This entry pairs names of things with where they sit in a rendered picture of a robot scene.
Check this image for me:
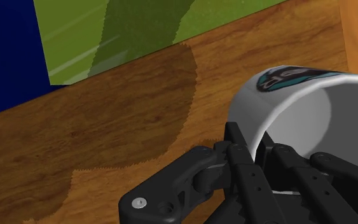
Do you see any brown wooden table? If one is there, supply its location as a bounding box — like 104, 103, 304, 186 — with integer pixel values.
0, 0, 358, 224

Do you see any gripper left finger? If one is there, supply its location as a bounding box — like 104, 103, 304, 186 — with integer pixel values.
118, 122, 289, 224

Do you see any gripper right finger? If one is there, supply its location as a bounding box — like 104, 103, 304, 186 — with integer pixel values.
255, 136, 358, 224

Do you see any white mug with teal print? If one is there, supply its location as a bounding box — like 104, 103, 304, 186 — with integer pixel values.
227, 65, 358, 174

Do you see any green streaked block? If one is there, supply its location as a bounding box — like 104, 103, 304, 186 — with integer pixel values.
32, 0, 288, 86

